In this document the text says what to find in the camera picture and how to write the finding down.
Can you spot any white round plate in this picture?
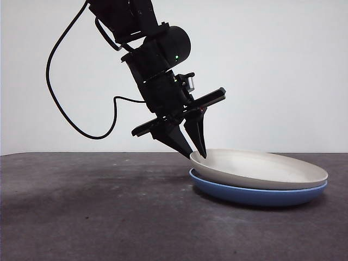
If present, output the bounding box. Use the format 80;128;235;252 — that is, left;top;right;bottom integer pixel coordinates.
189;148;329;190

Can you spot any blue round plate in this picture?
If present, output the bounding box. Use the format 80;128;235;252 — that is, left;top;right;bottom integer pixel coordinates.
189;168;328;207

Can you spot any long black cable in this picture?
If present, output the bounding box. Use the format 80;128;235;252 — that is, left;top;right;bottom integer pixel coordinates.
45;1;148;140

